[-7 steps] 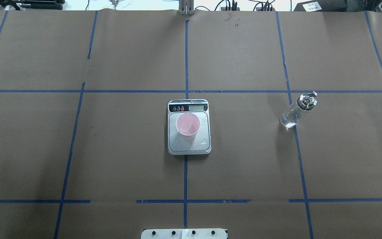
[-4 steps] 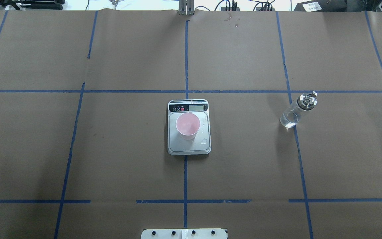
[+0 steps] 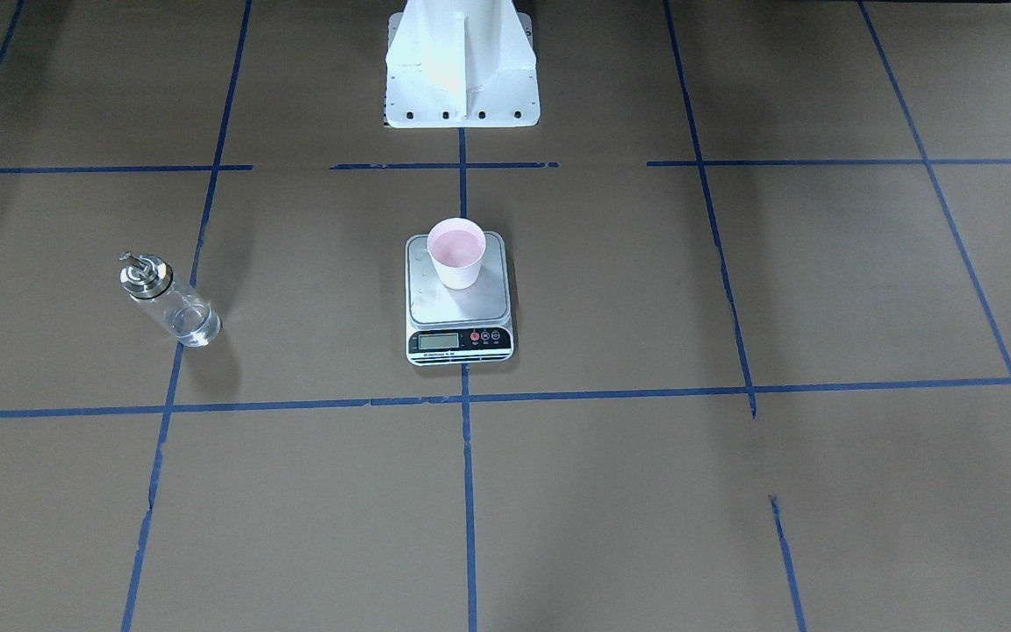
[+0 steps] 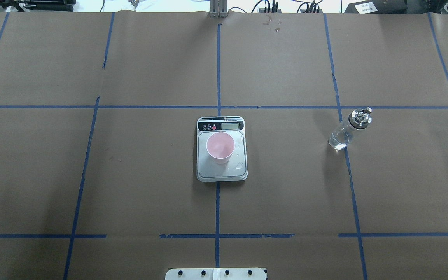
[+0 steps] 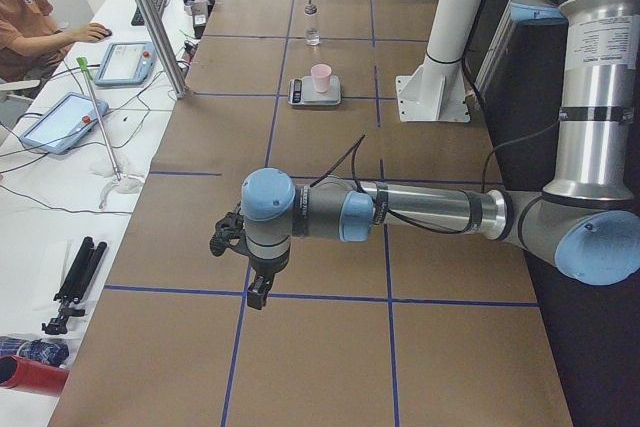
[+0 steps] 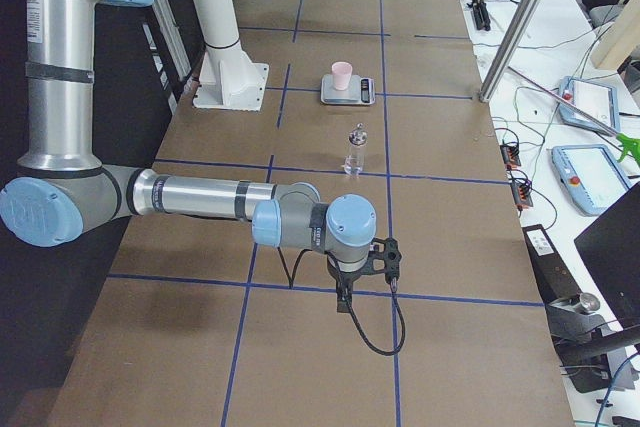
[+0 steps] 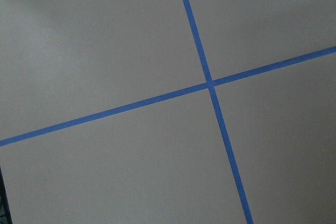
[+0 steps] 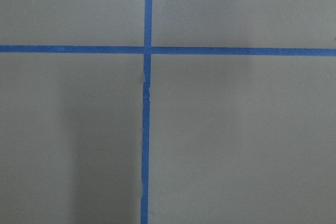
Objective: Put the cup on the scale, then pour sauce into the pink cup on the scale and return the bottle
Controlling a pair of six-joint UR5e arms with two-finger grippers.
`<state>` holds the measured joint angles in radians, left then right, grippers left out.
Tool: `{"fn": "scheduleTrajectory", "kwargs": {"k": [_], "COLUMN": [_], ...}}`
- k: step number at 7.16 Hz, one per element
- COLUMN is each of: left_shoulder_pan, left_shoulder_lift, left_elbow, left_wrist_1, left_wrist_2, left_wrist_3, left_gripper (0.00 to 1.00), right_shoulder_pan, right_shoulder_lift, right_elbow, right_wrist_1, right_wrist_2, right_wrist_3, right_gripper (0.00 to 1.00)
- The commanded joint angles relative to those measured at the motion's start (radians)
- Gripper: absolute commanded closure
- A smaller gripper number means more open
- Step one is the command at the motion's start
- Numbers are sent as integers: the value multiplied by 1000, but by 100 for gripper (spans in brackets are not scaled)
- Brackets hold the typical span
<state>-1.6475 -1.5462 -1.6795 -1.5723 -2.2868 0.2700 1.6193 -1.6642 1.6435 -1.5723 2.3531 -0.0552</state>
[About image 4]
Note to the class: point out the pink plastic cup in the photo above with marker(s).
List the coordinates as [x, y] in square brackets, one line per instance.
[220, 146]

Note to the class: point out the silver kitchen scale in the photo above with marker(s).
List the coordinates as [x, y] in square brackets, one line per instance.
[236, 168]

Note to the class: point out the brown paper table cover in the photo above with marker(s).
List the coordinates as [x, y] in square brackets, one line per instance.
[98, 119]

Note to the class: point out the black box with white label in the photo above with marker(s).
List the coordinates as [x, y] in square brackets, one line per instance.
[377, 7]

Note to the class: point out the black folded tripod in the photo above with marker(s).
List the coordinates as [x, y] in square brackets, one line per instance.
[39, 5]

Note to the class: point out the aluminium frame post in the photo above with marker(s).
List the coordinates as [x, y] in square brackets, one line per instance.
[218, 9]

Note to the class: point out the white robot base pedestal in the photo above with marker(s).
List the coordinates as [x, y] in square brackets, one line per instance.
[252, 273]

